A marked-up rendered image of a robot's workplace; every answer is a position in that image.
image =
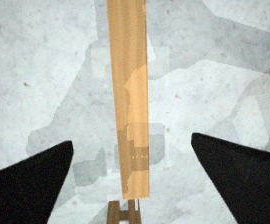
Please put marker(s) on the wooden post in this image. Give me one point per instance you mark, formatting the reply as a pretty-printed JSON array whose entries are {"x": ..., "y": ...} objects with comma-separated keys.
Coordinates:
[{"x": 117, "y": 216}]

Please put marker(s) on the light brown wooden board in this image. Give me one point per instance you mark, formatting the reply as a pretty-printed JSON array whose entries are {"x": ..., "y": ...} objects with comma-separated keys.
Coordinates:
[{"x": 127, "y": 23}]

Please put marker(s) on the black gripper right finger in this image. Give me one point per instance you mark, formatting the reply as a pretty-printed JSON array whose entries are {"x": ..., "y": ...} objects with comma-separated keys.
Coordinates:
[{"x": 240, "y": 174}]

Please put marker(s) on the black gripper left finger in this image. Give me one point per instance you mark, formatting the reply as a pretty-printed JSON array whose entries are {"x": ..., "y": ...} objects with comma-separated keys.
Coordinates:
[{"x": 29, "y": 188}]

